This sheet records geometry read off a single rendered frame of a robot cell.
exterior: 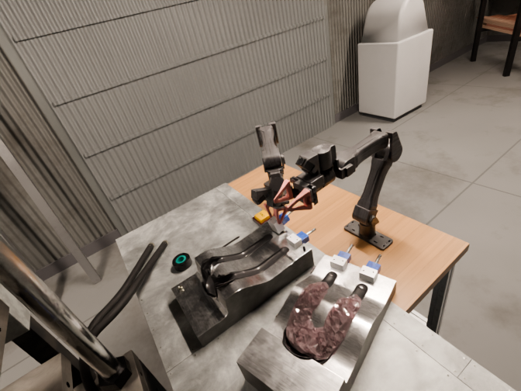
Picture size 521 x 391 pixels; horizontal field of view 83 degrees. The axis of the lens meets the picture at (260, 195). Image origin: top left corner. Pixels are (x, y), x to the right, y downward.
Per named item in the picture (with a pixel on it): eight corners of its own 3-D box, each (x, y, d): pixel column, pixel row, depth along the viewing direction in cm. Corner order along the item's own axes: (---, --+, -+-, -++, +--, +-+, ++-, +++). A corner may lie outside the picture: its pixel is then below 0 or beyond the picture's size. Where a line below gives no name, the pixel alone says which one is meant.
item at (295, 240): (312, 230, 122) (310, 220, 120) (320, 236, 119) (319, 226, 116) (288, 247, 117) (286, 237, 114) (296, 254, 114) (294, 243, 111)
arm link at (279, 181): (291, 188, 108) (284, 157, 105) (268, 193, 108) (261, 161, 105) (288, 181, 119) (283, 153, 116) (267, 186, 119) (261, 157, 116)
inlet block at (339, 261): (346, 247, 115) (345, 237, 112) (358, 252, 112) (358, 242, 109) (330, 271, 108) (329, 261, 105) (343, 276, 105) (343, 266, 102)
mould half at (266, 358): (326, 264, 115) (323, 243, 109) (395, 291, 99) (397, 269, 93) (245, 380, 86) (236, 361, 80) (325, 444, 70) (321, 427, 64)
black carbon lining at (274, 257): (269, 236, 124) (265, 219, 119) (294, 255, 112) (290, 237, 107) (197, 282, 111) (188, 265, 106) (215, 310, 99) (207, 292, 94)
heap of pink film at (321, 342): (318, 278, 103) (315, 263, 98) (367, 300, 92) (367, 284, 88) (275, 340, 88) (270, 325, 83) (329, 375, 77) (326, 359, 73)
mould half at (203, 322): (275, 233, 135) (270, 211, 128) (314, 264, 116) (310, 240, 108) (176, 298, 116) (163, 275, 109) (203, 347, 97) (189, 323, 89)
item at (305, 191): (290, 203, 80) (315, 187, 83) (274, 194, 85) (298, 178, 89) (295, 222, 84) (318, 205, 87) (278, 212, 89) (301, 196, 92)
